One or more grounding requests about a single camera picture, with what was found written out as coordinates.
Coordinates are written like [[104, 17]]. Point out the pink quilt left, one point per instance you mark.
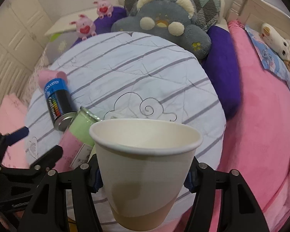
[[12, 117]]

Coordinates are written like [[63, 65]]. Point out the grey flower pillow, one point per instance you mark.
[[59, 44]]

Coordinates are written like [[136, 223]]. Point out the pink pig plush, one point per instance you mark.
[[104, 8], [85, 27]]

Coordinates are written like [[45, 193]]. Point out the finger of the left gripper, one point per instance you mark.
[[12, 138], [48, 160]]

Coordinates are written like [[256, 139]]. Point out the white wardrobe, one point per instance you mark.
[[23, 24]]

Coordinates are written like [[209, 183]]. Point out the purple blanket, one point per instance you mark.
[[221, 68]]

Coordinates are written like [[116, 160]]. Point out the pink green towel can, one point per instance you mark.
[[76, 142]]

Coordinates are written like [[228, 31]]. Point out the pink fleece blanket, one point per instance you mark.
[[257, 138]]

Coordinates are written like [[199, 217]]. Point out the white paper cup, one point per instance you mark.
[[143, 165]]

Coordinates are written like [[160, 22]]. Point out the pink pig plush front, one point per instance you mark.
[[85, 27]]

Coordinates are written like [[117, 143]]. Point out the white bed headboard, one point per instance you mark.
[[254, 13]]

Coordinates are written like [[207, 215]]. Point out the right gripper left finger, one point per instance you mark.
[[48, 208]]

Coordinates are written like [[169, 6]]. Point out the white striped quilt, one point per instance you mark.
[[136, 75]]

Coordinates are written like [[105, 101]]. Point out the white dog plush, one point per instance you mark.
[[277, 43]]

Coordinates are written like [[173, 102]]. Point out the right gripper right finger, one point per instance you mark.
[[239, 209]]

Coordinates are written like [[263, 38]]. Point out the blue black CoolTowel can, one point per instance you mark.
[[58, 99]]

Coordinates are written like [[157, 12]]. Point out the blue cartoon pillow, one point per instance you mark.
[[269, 59]]

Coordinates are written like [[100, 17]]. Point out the grey bear plush pillow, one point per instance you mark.
[[173, 20]]

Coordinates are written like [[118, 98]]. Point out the pink pig plush rear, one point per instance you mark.
[[104, 8]]

